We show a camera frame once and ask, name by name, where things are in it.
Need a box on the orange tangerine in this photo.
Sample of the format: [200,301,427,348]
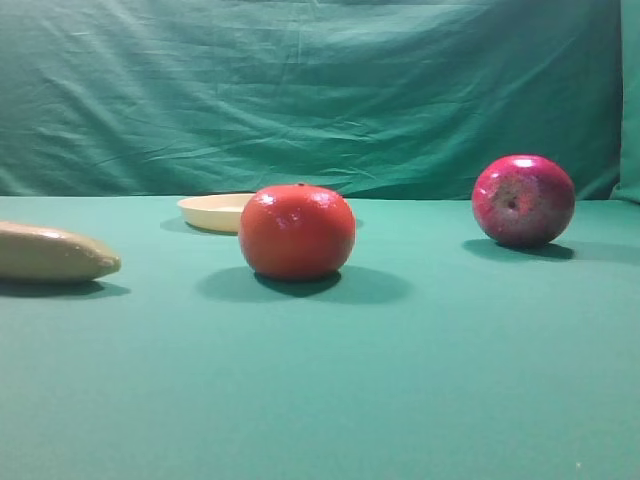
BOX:
[238,183,356,281]

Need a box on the yellow banana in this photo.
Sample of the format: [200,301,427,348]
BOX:
[1,221,121,283]

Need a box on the yellow plate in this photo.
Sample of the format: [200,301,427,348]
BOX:
[177,193,253,234]

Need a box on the green backdrop cloth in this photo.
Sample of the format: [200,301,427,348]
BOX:
[1,1,639,201]

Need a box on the red apple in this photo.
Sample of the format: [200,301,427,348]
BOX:
[471,154,576,248]

